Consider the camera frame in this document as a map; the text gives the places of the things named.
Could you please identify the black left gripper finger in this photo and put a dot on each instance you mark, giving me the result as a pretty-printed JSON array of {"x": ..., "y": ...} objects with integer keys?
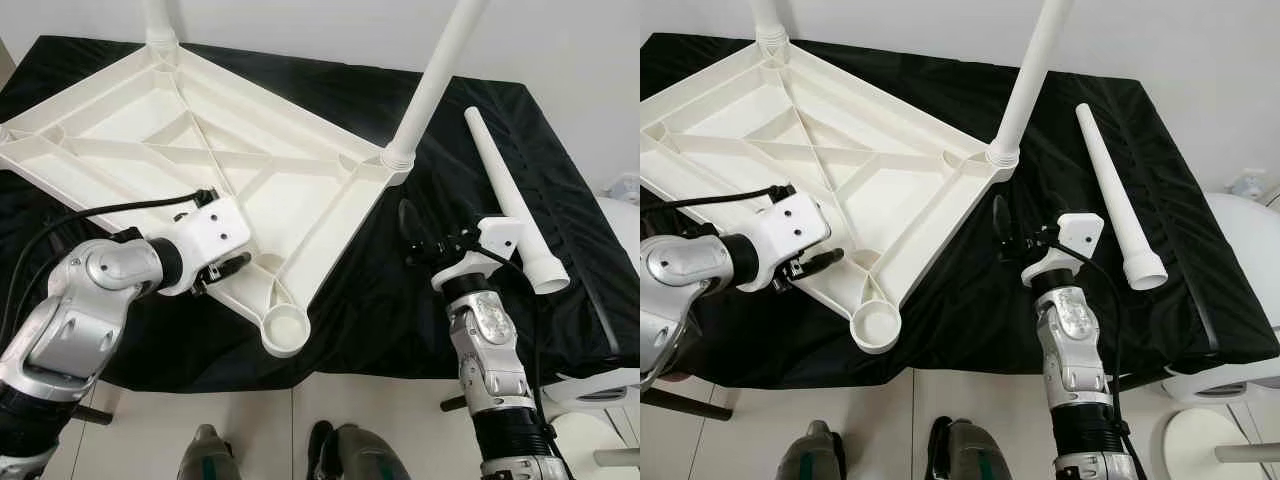
[
  {"x": 235, "y": 268},
  {"x": 822, "y": 262}
]

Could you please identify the white plastic children table top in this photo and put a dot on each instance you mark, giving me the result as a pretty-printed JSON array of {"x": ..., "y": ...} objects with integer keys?
[
  {"x": 900, "y": 190},
  {"x": 300, "y": 190}
]

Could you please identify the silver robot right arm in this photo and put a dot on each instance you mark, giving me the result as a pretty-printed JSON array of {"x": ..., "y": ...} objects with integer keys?
[
  {"x": 490, "y": 350},
  {"x": 1072, "y": 350}
]

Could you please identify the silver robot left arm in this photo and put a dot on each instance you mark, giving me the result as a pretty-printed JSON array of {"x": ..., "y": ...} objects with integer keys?
[
  {"x": 680, "y": 280},
  {"x": 80, "y": 300}
]

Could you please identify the black table cloth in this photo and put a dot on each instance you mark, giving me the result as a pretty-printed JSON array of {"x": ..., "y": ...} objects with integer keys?
[
  {"x": 400, "y": 280},
  {"x": 1000, "y": 290}
]

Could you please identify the white floor fan heater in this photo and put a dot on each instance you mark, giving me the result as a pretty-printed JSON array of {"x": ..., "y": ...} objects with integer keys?
[
  {"x": 595, "y": 390},
  {"x": 1225, "y": 385}
]

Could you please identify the grey robot right leg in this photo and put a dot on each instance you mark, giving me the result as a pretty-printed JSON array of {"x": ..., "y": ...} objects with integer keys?
[
  {"x": 970, "y": 450},
  {"x": 360, "y": 455}
]

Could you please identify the white slim bar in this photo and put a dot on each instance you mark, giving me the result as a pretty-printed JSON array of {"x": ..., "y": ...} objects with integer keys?
[{"x": 1250, "y": 453}]

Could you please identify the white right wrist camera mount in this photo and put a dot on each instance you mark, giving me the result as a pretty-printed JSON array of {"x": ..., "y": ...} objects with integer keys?
[
  {"x": 1082, "y": 235},
  {"x": 500, "y": 240}
]

